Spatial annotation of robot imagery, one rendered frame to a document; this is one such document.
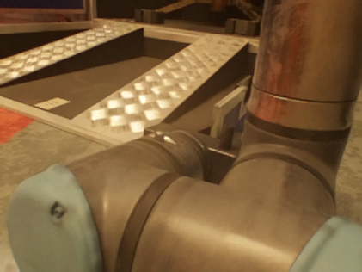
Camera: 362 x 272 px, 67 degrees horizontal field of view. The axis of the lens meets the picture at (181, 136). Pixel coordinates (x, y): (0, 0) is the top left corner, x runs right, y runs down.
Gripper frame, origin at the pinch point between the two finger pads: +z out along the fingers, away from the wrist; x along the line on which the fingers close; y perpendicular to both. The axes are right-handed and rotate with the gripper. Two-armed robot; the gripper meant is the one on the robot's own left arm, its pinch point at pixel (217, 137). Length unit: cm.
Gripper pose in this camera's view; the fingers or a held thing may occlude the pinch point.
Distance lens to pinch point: 46.6
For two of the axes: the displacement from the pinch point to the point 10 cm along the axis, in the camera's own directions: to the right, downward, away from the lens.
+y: 1.5, -9.4, -3.0
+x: -8.8, -2.7, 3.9
